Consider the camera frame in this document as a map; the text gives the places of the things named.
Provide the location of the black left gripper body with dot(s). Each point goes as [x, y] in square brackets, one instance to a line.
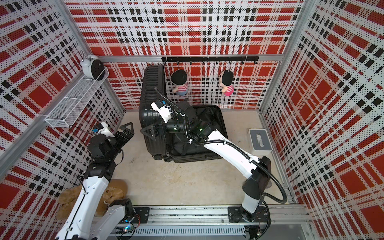
[120, 140]

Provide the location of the white tissue box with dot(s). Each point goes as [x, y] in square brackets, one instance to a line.
[259, 141]

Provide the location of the brown teddy bear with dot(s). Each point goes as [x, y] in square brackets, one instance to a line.
[116, 190]

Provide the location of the plush doll blue shorts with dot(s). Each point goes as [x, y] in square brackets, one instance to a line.
[179, 80]

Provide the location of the white round alarm clock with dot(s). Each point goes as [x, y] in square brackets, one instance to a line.
[93, 68]

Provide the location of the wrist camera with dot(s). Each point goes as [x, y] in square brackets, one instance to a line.
[102, 129]
[165, 110]

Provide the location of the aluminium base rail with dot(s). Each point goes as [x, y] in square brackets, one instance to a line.
[281, 222]

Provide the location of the plush doll pink outfit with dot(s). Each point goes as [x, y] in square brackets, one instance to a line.
[226, 82]

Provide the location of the green circuit board with wires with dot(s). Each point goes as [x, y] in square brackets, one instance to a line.
[128, 229]

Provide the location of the black wall hook rail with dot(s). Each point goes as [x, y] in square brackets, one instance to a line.
[241, 59]

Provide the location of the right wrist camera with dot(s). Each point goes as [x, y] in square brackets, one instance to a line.
[165, 110]

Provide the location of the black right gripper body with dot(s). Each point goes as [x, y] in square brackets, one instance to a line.
[174, 126]

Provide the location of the white wire mesh shelf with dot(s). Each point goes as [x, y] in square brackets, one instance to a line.
[67, 111]

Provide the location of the black ribbed hard-shell suitcase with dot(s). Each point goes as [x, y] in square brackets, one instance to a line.
[177, 147]

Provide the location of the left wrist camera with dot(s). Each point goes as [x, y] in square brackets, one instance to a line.
[102, 129]

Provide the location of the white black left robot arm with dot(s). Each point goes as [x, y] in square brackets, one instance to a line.
[104, 146]

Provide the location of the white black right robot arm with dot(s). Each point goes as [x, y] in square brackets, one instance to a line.
[260, 183]

